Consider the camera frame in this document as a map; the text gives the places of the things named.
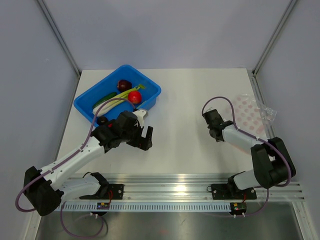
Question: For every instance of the clear pink-dotted zip bag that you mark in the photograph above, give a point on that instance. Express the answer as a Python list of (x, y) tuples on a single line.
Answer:
[(249, 117)]

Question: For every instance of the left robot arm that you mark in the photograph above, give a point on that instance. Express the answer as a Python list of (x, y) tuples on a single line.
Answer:
[(50, 186)]

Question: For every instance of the blue plastic bin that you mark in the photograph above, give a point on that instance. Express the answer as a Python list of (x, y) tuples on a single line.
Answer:
[(108, 86)]

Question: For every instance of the dark purple plum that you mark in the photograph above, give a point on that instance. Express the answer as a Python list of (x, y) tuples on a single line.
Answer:
[(102, 120)]

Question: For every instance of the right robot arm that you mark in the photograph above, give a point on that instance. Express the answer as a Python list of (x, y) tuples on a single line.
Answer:
[(271, 161)]

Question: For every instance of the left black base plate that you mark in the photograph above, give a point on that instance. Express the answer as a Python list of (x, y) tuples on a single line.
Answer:
[(115, 191)]

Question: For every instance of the green cucumber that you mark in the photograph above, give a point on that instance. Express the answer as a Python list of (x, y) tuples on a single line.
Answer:
[(104, 99)]

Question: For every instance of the aluminium frame post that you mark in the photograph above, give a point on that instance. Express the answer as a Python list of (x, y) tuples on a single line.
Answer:
[(58, 36), (275, 35)]

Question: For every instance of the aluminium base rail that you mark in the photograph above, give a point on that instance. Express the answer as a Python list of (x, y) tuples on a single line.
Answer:
[(187, 188)]

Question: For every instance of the dark red onion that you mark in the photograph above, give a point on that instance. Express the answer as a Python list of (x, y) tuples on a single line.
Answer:
[(124, 85)]

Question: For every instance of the right aluminium frame post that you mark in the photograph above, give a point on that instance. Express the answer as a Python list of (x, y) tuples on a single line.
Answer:
[(275, 35)]

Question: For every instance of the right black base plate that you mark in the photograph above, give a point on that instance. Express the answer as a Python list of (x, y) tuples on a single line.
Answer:
[(220, 191)]

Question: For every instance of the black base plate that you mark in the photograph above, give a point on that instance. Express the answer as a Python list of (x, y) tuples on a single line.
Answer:
[(115, 191), (220, 191)]

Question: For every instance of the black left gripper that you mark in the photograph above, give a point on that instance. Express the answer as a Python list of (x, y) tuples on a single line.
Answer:
[(143, 143)]

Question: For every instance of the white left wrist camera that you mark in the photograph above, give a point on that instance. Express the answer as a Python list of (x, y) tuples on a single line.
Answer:
[(141, 115)]

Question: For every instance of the right side aluminium rail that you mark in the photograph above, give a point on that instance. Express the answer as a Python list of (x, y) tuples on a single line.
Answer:
[(259, 96)]

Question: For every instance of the white slotted cable duct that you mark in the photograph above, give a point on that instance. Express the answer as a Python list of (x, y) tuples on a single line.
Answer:
[(82, 206)]

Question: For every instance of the left aluminium frame post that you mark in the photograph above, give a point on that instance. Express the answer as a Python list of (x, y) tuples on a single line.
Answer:
[(58, 36)]

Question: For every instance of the red apple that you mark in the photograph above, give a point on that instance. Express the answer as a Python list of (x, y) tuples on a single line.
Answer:
[(135, 97)]

